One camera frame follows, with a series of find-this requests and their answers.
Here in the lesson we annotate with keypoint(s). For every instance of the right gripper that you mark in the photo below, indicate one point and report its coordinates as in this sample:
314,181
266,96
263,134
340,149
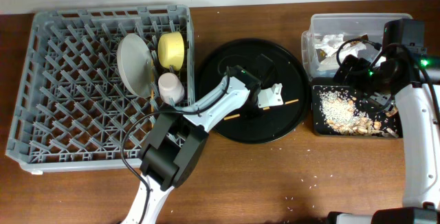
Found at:
354,79

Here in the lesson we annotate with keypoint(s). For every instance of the wooden chopstick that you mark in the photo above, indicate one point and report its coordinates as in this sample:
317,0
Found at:
264,108
151,85

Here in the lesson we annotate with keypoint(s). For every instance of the white paper napkin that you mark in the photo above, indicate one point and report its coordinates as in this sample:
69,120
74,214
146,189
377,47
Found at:
327,64

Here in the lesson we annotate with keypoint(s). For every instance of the food scraps and rice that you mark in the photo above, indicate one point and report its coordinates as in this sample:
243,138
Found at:
343,114

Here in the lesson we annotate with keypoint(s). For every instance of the gold foil snack wrapper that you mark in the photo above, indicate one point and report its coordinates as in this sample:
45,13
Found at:
357,40

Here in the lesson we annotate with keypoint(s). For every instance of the pink plastic cup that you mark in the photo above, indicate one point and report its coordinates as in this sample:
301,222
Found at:
170,88

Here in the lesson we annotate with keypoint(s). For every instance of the yellow bowl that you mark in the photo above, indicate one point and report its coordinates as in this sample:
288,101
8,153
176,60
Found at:
171,50

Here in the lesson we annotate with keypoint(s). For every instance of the grey round plate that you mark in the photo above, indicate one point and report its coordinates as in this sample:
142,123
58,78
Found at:
135,67

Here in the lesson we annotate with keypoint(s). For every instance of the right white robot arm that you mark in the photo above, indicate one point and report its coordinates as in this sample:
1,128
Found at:
412,78

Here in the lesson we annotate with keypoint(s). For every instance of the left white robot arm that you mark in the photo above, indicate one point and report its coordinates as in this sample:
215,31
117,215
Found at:
176,141

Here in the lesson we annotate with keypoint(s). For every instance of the clear plastic waste bin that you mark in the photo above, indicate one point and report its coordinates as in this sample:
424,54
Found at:
350,25

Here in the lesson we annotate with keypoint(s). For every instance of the grey plastic dishwasher rack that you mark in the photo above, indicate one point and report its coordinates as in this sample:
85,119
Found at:
72,111

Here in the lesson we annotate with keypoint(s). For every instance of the black rectangular food tray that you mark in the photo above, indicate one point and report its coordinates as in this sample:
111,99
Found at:
318,128

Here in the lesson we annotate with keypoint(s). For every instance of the round black serving tray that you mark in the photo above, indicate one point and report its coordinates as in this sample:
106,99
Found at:
256,126

